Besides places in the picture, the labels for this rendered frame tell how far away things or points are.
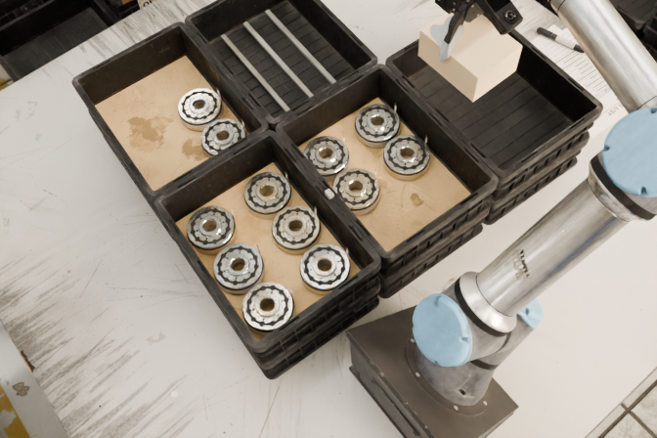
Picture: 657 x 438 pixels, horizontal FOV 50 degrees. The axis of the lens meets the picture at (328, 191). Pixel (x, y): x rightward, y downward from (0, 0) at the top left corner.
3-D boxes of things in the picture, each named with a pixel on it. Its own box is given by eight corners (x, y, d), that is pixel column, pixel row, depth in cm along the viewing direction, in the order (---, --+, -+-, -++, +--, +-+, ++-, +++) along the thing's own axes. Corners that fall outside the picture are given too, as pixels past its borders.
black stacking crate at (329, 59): (379, 93, 172) (380, 62, 162) (278, 155, 165) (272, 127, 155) (288, -1, 189) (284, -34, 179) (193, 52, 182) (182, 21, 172)
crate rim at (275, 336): (384, 267, 139) (385, 262, 137) (256, 357, 131) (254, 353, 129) (273, 133, 156) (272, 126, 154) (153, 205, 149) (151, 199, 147)
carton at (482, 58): (515, 70, 144) (522, 45, 137) (472, 102, 140) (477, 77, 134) (459, 25, 150) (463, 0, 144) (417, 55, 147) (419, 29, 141)
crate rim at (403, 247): (500, 186, 147) (502, 180, 144) (385, 267, 139) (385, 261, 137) (381, 67, 164) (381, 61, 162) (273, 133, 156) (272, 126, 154)
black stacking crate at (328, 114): (492, 208, 155) (501, 182, 145) (384, 284, 147) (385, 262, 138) (380, 94, 172) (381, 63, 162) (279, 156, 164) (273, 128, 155)
